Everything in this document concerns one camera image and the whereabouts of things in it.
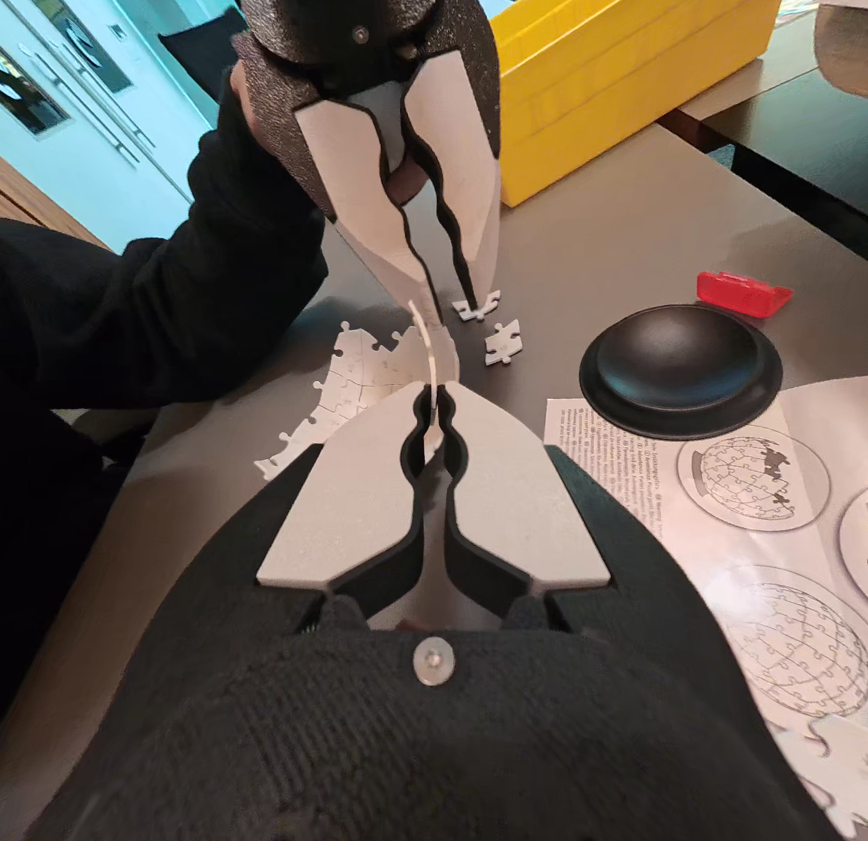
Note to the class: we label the wooden cabinet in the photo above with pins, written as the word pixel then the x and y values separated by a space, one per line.
pixel 41 207

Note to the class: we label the person's torso in black clothing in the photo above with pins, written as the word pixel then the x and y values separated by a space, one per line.
pixel 41 515

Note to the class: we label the yellow plastic bin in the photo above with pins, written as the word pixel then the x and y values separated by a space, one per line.
pixel 610 75

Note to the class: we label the dark side table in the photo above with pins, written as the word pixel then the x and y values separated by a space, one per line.
pixel 814 129

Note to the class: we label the red plastic clip part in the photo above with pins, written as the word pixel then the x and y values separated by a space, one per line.
pixel 739 295

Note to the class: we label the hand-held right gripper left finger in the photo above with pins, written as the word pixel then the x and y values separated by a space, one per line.
pixel 339 515

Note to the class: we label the curved assembled white puzzle section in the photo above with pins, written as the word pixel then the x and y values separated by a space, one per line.
pixel 359 373

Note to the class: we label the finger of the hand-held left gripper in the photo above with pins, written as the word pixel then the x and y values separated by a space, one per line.
pixel 461 149
pixel 346 177

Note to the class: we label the glass door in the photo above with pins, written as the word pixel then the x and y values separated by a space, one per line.
pixel 68 143

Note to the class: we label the printed instruction sheet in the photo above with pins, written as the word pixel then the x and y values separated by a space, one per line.
pixel 746 583

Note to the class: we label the person's left hand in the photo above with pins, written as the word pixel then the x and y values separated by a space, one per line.
pixel 407 180

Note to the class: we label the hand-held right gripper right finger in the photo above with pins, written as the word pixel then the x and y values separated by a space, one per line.
pixel 522 515

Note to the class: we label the black round ball stand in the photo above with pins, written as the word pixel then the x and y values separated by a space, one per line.
pixel 678 353

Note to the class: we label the white puzzle piece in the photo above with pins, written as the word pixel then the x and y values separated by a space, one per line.
pixel 503 343
pixel 475 309

